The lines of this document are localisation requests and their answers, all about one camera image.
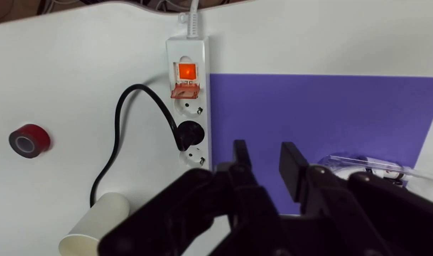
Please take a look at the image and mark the red tape roll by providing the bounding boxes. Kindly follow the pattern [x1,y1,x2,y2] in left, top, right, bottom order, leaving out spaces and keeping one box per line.
[9,124,51,159]

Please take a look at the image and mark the purple paper sheet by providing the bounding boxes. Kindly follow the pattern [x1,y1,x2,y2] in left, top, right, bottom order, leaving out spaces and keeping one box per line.
[209,73,433,215]

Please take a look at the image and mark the white paper cup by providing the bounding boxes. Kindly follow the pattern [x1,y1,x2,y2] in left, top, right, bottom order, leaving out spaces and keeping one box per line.
[58,192,131,256]

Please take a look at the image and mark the white power strip cable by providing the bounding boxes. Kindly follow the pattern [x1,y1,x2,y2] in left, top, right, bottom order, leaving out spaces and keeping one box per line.
[178,0,201,39]

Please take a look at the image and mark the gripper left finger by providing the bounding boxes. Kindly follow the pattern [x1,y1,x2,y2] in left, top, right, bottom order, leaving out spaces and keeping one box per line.
[97,140,288,256]

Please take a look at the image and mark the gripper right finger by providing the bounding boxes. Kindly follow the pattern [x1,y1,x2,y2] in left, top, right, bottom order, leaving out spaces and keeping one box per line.
[279,142,433,256]

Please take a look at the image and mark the black cable with plug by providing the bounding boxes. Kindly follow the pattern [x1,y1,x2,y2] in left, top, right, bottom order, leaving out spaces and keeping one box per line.
[90,84,205,208]

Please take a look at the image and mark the white power strip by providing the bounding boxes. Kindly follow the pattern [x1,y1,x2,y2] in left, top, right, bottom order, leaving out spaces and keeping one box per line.
[166,36,212,171]

